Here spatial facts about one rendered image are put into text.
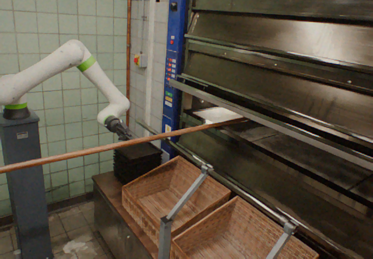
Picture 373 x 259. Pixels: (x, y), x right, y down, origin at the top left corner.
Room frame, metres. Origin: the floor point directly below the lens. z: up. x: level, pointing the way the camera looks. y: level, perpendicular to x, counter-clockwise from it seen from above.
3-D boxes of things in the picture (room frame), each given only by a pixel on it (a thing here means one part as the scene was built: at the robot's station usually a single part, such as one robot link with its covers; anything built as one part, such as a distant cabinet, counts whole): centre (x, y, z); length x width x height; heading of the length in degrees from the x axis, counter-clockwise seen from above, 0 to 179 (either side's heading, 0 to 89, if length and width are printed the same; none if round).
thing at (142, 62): (2.45, 0.45, 1.46); 0.10 x 0.07 x 0.10; 39
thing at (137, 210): (1.59, 0.05, 0.72); 0.56 x 0.49 x 0.28; 40
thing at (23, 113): (1.63, 1.07, 1.23); 0.26 x 0.15 x 0.06; 43
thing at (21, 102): (1.58, 1.03, 1.36); 0.16 x 0.13 x 0.19; 17
